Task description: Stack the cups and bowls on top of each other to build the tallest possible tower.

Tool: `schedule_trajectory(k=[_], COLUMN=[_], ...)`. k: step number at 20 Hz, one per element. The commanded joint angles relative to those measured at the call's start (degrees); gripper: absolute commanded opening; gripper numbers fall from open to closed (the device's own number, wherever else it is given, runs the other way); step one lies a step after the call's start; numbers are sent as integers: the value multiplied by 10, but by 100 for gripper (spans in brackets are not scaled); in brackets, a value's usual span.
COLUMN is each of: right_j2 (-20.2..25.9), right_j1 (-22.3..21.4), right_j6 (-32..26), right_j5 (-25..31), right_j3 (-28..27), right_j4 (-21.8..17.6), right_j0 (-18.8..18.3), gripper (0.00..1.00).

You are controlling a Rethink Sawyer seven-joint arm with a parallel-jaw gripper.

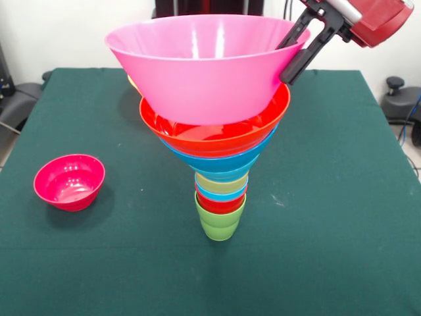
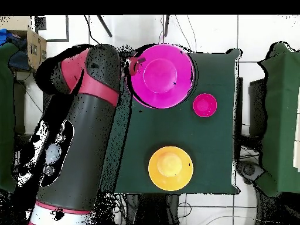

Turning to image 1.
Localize blue cable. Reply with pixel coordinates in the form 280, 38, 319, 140
397, 94, 421, 143

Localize dark green table cloth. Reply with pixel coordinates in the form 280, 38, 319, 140
0, 67, 421, 316

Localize black hanging cables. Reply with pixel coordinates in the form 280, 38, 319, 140
282, 0, 297, 21

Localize shallow red-orange bowl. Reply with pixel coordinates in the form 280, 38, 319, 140
139, 82, 291, 158

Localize small light blue bowl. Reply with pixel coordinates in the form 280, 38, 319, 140
193, 164, 253, 182

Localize blue cup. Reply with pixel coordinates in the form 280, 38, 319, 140
193, 179, 249, 201

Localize green cup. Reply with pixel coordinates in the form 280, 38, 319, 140
194, 192, 247, 242

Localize large pink bowl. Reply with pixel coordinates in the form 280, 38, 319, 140
104, 14, 312, 126

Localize red cup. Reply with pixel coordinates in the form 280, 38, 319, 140
195, 189, 247, 214

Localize medium blue bowl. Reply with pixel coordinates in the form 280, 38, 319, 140
159, 117, 282, 174

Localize yellow cup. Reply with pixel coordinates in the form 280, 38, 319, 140
194, 171, 249, 192

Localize black chair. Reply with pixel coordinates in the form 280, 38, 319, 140
380, 76, 421, 147
0, 42, 53, 132

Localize small crimson bowl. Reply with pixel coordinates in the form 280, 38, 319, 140
33, 153, 106, 213

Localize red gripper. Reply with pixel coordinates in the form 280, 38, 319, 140
276, 0, 415, 86

